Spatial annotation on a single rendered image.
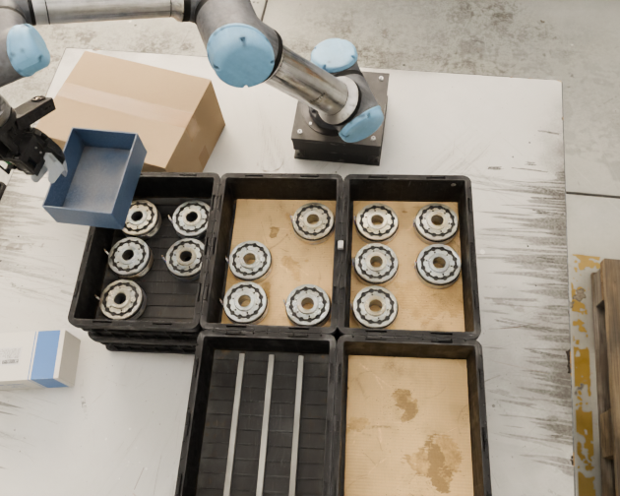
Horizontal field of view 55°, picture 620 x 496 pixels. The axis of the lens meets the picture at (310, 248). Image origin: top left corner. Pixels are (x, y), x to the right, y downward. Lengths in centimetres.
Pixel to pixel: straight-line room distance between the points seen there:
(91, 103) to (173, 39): 146
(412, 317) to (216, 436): 51
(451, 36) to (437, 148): 134
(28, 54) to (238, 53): 35
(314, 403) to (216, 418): 22
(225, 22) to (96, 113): 68
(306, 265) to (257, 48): 55
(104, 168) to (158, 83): 42
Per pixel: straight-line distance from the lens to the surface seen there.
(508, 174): 176
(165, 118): 167
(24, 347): 163
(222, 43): 115
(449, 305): 142
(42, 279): 179
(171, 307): 147
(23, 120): 127
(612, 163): 277
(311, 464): 133
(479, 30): 310
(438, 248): 144
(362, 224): 146
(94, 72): 185
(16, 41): 112
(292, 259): 146
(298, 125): 170
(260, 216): 152
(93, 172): 141
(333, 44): 157
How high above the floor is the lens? 215
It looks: 64 degrees down
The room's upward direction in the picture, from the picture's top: 10 degrees counter-clockwise
